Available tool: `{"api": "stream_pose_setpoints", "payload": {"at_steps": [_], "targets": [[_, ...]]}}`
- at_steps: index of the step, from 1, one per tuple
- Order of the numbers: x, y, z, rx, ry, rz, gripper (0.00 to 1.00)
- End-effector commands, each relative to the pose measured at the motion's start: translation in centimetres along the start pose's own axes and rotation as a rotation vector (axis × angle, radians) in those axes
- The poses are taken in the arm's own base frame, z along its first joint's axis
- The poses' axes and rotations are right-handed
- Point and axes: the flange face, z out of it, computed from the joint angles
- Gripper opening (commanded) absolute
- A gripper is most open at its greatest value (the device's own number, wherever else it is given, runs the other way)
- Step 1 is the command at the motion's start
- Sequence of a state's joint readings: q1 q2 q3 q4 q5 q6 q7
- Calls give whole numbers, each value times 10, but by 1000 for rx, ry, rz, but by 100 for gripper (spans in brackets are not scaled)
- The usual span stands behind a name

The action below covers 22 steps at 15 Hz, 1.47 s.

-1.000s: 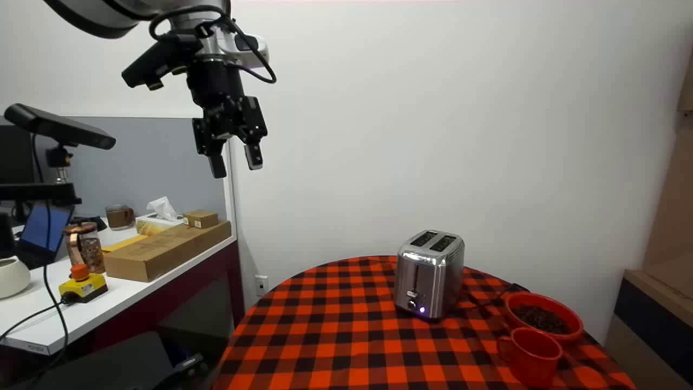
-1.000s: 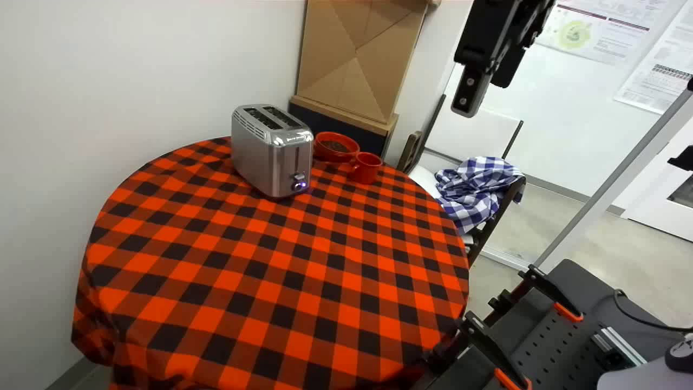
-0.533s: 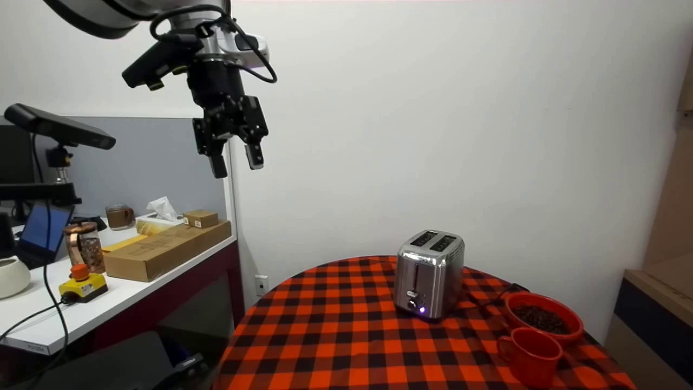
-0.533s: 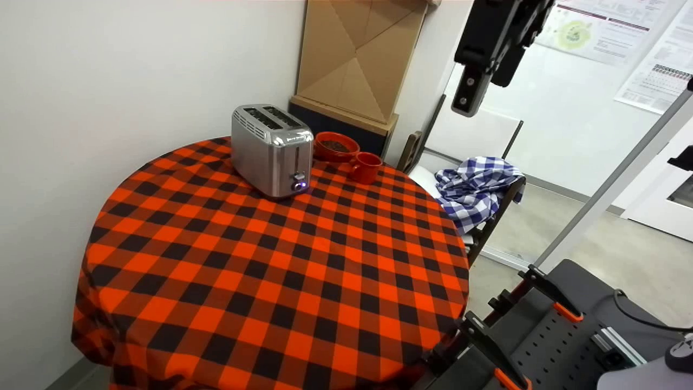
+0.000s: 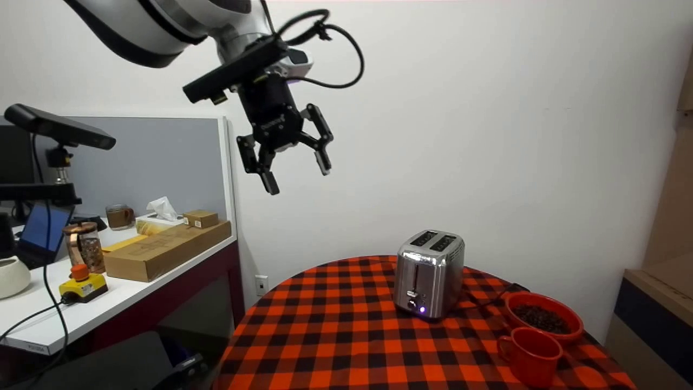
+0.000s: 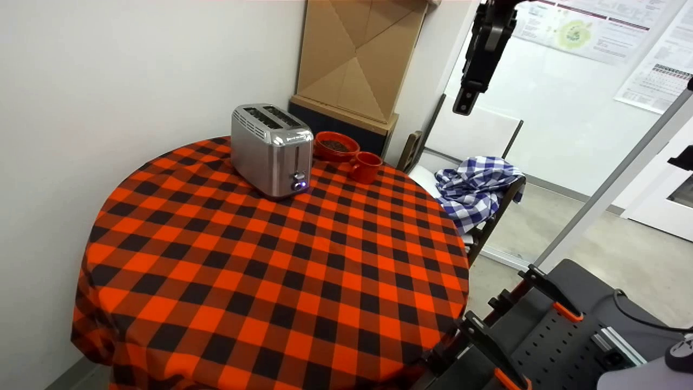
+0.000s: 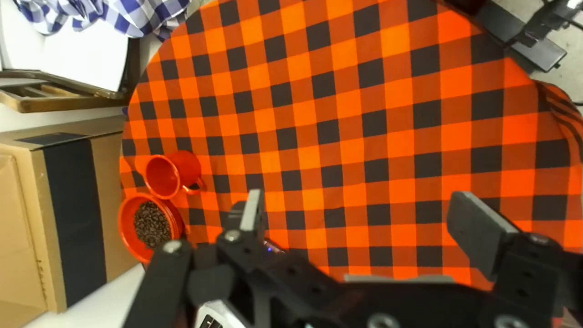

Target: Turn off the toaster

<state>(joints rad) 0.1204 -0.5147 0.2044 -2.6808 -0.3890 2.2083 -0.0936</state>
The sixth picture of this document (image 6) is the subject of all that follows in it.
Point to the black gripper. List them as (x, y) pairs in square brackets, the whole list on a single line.
[(493, 36)]

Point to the silver two-slot toaster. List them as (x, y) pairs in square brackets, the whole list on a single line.
[(272, 154)]

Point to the dark leaning panel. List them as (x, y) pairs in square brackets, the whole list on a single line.
[(409, 153)]

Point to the blue white checkered cloth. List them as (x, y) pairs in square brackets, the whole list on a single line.
[(473, 190)]

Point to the brown cardboard box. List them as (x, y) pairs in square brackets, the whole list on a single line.
[(357, 54)]

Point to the black chair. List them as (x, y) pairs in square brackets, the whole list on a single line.
[(499, 214)]

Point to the red cup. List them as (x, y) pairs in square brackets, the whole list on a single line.
[(364, 167)]

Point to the red bowl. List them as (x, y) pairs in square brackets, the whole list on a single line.
[(333, 145)]

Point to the black box base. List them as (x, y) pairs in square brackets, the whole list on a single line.
[(325, 121)]

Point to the aluminium profile pole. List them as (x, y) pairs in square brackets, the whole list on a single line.
[(614, 180)]

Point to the orange black checkered tablecloth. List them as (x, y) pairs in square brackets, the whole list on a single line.
[(238, 288)]

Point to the grey round device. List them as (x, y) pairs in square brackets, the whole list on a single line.
[(681, 355)]

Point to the wall poster with green circle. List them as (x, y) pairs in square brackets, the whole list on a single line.
[(591, 28)]

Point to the wall poster with text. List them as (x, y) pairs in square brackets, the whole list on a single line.
[(662, 78)]

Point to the black wall mount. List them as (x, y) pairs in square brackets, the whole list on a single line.
[(682, 158)]

